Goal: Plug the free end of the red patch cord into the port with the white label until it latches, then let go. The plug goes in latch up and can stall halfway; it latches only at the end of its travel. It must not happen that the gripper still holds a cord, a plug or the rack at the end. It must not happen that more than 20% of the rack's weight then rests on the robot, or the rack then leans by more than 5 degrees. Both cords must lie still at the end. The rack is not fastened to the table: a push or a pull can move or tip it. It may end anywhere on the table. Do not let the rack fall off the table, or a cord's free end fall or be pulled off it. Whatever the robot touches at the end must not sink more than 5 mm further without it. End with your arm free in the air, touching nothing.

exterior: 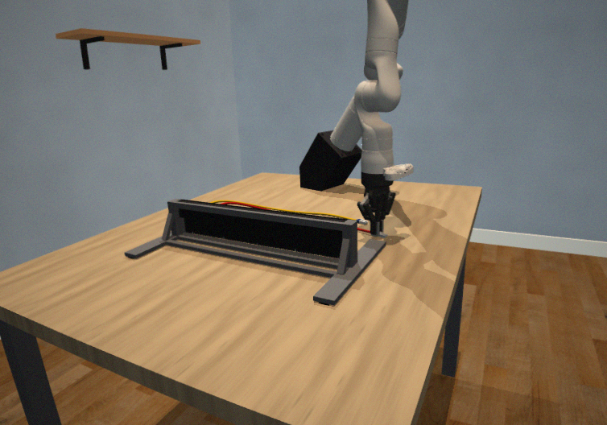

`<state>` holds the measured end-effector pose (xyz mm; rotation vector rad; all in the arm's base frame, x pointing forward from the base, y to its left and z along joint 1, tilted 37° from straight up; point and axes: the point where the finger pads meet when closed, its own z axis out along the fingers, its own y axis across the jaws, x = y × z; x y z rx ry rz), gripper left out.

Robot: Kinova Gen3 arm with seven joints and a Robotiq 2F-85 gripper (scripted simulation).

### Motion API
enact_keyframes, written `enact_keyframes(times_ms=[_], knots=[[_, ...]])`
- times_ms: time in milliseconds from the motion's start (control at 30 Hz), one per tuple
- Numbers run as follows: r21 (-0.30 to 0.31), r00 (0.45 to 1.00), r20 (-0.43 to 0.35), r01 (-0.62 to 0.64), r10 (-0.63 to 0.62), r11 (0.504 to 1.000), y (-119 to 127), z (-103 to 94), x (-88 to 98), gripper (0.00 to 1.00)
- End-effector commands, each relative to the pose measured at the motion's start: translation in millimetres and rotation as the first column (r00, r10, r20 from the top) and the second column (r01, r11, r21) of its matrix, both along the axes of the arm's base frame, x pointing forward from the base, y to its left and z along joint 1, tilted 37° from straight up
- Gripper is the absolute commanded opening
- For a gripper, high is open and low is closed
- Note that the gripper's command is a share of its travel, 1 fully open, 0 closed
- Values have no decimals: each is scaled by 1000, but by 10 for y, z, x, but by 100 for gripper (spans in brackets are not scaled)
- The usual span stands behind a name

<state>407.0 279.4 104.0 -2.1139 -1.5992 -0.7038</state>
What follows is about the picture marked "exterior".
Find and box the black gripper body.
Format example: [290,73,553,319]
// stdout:
[361,172,394,208]

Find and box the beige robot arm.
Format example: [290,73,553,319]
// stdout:
[330,0,413,181]

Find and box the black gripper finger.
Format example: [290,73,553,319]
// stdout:
[379,192,396,233]
[357,193,382,237]

